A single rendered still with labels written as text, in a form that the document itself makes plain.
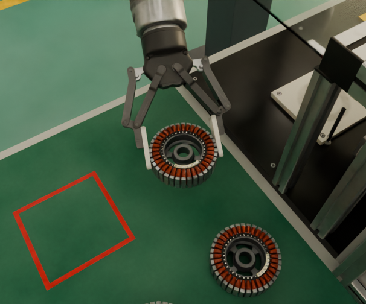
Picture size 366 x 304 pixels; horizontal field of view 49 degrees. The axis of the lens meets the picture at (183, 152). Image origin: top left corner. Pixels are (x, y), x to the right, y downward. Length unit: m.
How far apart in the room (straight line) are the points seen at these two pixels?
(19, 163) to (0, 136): 1.08
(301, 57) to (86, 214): 0.57
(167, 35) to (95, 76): 1.36
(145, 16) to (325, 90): 0.31
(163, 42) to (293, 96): 0.32
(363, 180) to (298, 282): 0.23
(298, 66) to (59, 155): 0.54
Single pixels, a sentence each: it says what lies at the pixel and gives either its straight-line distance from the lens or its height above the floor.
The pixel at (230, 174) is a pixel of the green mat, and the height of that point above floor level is 0.75.
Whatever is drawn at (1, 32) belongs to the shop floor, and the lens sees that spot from 2.38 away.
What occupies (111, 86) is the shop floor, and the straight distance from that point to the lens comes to 1.94.
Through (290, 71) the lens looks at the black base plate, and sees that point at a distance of 0.92.
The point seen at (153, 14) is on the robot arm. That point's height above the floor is 0.99.
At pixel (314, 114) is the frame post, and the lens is 0.55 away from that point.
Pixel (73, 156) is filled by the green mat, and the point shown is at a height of 0.75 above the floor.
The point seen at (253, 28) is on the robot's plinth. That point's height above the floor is 0.35.
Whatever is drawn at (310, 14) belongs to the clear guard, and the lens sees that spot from 0.57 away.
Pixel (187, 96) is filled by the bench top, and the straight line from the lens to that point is 0.87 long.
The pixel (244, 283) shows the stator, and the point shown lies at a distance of 0.64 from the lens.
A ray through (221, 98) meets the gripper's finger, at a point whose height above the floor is 0.90.
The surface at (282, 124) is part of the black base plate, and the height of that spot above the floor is 0.77.
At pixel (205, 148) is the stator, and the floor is 0.86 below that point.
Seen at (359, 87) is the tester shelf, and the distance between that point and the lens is 0.46.
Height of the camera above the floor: 1.40
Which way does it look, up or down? 56 degrees down
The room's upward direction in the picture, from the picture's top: straight up
